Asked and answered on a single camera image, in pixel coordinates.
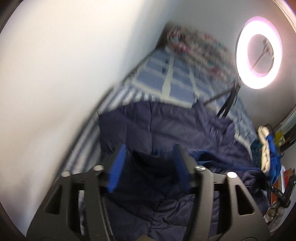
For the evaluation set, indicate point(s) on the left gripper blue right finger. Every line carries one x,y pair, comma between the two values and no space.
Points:
185,165

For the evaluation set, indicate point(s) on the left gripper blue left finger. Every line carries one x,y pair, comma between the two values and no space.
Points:
113,167

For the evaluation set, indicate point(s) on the navy quilted puffer jacket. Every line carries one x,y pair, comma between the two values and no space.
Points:
152,198

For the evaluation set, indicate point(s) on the blue and white folded clothes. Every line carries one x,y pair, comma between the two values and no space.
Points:
265,155

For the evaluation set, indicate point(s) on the blue white striped bed quilt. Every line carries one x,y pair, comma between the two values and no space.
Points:
85,152

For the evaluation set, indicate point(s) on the black tripod stand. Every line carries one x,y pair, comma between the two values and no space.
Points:
233,93

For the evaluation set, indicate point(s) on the blue checked bed sheet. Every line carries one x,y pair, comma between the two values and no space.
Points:
163,74

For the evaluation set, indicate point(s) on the floral patterned pillow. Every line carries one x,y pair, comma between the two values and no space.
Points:
203,52

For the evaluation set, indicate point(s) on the ring light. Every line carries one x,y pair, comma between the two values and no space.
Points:
258,53

